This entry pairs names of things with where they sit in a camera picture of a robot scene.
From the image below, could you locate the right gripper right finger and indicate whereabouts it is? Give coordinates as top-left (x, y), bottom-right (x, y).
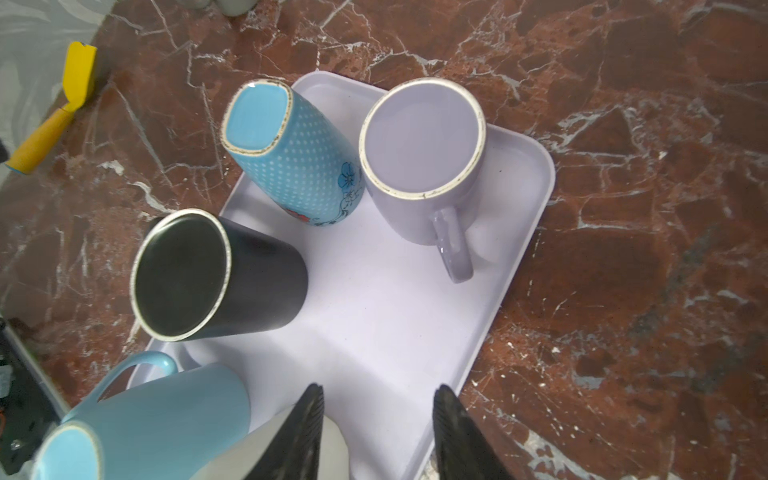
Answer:
top-left (432, 384), bottom-right (514, 480)

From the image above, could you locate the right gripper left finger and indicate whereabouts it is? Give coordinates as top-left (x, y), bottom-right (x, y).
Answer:
top-left (245, 383), bottom-right (325, 480)

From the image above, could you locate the lavender mug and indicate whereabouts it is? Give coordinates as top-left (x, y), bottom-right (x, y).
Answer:
top-left (358, 77), bottom-right (487, 283)

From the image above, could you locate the grey mug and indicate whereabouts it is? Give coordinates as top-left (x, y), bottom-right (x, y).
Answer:
top-left (178, 0), bottom-right (258, 17)

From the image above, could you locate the white faceted mug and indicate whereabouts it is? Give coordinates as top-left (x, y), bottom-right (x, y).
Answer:
top-left (193, 407), bottom-right (351, 479)

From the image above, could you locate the light blue mug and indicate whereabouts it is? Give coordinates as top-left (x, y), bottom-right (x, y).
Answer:
top-left (31, 351), bottom-right (251, 479)

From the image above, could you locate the black mug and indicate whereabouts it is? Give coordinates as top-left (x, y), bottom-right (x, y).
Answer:
top-left (130, 208), bottom-right (309, 342)

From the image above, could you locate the blue dotted square mug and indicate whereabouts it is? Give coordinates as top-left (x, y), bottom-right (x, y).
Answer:
top-left (220, 79), bottom-right (365, 226)

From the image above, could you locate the lavender plastic tray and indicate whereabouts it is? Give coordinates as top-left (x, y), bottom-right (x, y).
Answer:
top-left (125, 70), bottom-right (557, 480)

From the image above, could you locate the yellow spatula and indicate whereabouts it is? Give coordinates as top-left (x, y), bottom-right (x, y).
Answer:
top-left (5, 41), bottom-right (98, 174)

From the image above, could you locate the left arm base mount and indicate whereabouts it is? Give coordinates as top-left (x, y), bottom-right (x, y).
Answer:
top-left (1, 319), bottom-right (71, 479)

